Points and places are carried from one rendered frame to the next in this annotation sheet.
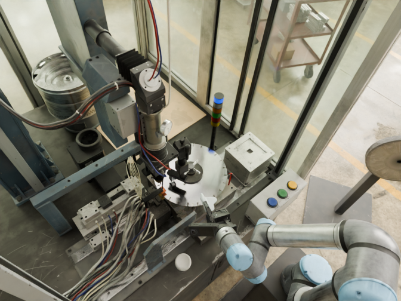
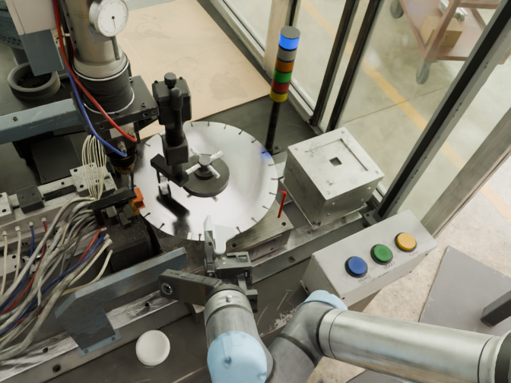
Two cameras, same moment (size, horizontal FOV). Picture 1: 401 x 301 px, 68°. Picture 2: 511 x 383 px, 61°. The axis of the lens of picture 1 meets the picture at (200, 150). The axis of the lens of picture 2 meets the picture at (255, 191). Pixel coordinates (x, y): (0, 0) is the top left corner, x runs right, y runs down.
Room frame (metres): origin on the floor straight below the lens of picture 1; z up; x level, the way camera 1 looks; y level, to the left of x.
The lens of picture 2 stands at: (0.15, -0.16, 1.73)
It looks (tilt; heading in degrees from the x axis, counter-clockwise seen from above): 54 degrees down; 8
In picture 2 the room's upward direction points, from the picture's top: 10 degrees clockwise
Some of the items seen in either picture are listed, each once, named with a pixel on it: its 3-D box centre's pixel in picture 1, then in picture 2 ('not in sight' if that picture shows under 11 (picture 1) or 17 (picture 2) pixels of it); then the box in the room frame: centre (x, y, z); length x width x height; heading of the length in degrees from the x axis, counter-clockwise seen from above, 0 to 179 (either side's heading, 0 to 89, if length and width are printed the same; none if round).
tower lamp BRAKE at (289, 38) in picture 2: (218, 98); (289, 38); (1.00, -0.06, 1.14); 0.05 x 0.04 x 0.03; 44
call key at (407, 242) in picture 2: (292, 185); (405, 242); (0.72, -0.44, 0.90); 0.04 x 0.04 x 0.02
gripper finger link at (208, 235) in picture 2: (208, 211); (211, 254); (0.50, -0.05, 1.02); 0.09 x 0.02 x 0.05; 24
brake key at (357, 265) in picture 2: (272, 202); (356, 267); (0.63, -0.34, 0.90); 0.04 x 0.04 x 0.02
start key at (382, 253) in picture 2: (282, 193); (381, 254); (0.68, -0.39, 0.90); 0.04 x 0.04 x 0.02
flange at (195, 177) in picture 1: (190, 171); (204, 172); (0.71, 0.03, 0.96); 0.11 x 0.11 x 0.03
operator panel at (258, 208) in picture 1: (275, 199); (366, 264); (0.69, -0.38, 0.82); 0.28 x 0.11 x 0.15; 134
